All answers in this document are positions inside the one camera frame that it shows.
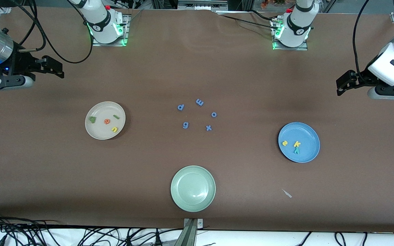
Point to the grey equipment box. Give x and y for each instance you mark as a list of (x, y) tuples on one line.
[(200, 4)]

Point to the green letter p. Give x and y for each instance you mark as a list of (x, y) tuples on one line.
[(92, 119)]

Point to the blue plate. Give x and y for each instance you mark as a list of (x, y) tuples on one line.
[(306, 135)]

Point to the yellow letter k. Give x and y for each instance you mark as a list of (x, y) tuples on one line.
[(296, 143)]

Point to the teal letter y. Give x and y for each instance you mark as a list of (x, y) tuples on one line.
[(296, 150)]

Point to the blue letter o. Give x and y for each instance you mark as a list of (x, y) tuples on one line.
[(214, 114)]

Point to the blue letter g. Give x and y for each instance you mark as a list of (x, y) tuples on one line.
[(185, 125)]

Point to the pale green plate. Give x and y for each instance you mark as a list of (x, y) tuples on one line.
[(193, 188)]

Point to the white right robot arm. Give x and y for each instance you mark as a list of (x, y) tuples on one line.
[(97, 18)]

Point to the aluminium table edge rail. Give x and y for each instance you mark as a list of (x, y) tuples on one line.
[(3, 10)]

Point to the blue letter m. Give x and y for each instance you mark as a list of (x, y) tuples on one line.
[(199, 102)]

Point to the blue letter x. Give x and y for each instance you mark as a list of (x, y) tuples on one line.
[(209, 128)]

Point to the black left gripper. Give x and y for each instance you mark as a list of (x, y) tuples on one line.
[(360, 78)]

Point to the blue letter p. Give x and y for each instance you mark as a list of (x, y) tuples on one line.
[(181, 107)]

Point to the beige brown plate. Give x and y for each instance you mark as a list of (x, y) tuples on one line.
[(103, 131)]

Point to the brown table mat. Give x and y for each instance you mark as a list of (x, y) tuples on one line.
[(46, 171)]

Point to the aluminium camera mount post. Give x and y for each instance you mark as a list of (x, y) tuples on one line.
[(192, 234)]

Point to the small white paper scrap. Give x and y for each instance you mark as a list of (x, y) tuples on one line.
[(287, 193)]

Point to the orange letter e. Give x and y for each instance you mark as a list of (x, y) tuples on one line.
[(107, 121)]

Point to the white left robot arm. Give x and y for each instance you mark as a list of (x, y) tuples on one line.
[(298, 25)]

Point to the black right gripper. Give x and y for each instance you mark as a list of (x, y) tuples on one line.
[(20, 64)]

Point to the yellow letter s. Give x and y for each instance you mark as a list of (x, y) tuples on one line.
[(285, 143)]

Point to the small orange object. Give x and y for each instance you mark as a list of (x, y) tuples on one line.
[(264, 3)]

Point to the yellow letter u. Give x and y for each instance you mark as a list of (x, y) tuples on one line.
[(115, 129)]

